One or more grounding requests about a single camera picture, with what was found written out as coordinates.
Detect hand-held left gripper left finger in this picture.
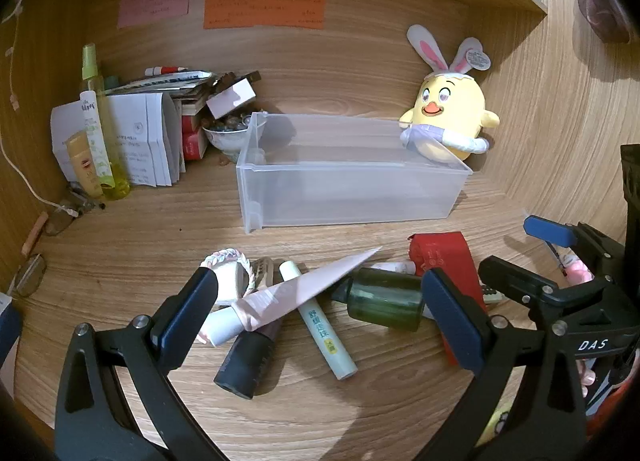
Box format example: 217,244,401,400
54,266,226,461

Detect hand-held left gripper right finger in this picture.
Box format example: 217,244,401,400
415,266,588,461

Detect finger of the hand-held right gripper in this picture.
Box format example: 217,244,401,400
524,215,626,277
478,255,558,314

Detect dark purple bottle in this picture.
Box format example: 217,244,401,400
214,316,283,401

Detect red packet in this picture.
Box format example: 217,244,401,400
407,231,488,367

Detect dark green glass bottle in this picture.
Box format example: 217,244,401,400
330,267,426,333

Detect red white tube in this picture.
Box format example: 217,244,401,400
370,261,417,276

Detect metal hair clip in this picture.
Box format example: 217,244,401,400
248,257,275,294

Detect pink white cream tube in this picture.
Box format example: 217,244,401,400
197,246,383,348

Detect pale green tube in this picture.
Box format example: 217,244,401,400
279,261,359,382

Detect clear plastic drawer bin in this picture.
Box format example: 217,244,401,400
235,112,475,234

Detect person's right hand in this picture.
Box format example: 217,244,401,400
576,358,598,397

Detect black bag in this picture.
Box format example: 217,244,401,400
620,144,640,242

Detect thin-framed eyeglasses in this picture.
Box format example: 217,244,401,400
45,186,106,237
12,253,48,298

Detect yellow chick plush toy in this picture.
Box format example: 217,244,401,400
398,24,501,162

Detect blue white box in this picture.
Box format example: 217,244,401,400
0,291,23,367

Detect red boxes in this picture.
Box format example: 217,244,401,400
180,114,210,162

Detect white folded paper leaflets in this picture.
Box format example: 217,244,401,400
50,91,187,188

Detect white bowl of beads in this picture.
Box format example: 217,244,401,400
202,114,251,163

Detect yellow sunscreen tube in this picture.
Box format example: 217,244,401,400
65,131,108,202

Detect yellow-green spray bottle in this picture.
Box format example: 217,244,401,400
80,44,132,201

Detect small white box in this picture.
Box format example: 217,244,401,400
206,77,253,118

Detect stack of booklets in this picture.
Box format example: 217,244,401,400
102,70,221,102

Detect dark brown wooden piece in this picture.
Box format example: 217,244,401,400
220,71,262,92

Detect orange sticky note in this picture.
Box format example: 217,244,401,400
203,0,327,31

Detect white cable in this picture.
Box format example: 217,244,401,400
0,0,81,217

